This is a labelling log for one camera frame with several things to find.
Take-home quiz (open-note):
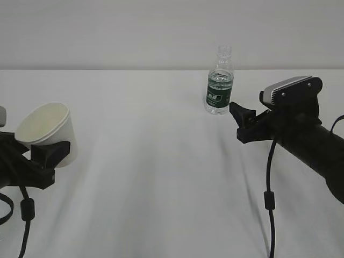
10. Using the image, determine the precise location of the white paper cup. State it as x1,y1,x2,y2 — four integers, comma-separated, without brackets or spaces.
15,102,78,168

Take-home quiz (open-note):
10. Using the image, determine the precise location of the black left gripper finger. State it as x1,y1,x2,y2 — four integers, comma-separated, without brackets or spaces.
31,141,70,169

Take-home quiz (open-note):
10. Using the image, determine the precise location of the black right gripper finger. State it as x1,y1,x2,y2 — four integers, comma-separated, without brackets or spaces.
229,102,255,128

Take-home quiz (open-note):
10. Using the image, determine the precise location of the black left strap loop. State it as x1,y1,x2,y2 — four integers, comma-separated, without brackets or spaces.
0,192,15,226

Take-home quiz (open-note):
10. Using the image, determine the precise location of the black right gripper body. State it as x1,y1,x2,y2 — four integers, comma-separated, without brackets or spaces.
236,104,321,142

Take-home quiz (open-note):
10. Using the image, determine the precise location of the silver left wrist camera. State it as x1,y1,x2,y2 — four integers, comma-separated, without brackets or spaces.
0,106,7,128

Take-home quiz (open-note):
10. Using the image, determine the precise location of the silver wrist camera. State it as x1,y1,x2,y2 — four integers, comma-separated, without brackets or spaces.
259,76,323,110
0,106,7,128

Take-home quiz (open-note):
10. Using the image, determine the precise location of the clear green-label water bottle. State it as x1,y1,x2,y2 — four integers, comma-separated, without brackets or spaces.
205,45,234,115

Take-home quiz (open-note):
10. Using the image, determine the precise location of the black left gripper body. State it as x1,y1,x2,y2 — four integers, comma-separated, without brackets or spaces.
1,132,55,189

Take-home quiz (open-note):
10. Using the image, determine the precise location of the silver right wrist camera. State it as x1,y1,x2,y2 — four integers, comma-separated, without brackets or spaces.
259,76,323,110

